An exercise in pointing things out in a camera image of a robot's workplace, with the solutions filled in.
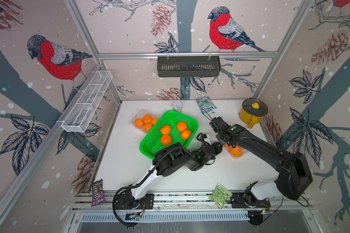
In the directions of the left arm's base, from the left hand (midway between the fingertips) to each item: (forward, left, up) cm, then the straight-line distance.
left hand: (228, 143), depth 87 cm
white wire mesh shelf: (+14, +81, +23) cm, 85 cm away
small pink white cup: (+33, +32, -2) cm, 45 cm away
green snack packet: (-27, +9, -6) cm, 29 cm away
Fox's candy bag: (+37, +9, -4) cm, 38 cm away
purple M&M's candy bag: (-28, +73, -6) cm, 78 cm away
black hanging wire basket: (+51, +23, +21) cm, 60 cm away
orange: (+20, +53, -2) cm, 57 cm away
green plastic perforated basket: (+16, +36, -6) cm, 40 cm away
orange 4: (+12, +52, 0) cm, 53 cm away
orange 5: (-5, -4, -1) cm, 7 cm away
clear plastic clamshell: (+23, +59, -1) cm, 64 cm away
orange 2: (+18, +48, -2) cm, 52 cm away
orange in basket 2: (+11, +39, -2) cm, 41 cm away
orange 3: (+17, +59, -3) cm, 61 cm away
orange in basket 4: (+4, +39, -3) cm, 39 cm away
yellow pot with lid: (+25, -23, +1) cm, 34 cm away
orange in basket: (+14, +29, -2) cm, 32 cm away
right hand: (+4, +1, +6) cm, 7 cm away
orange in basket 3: (+6, +26, -1) cm, 26 cm away
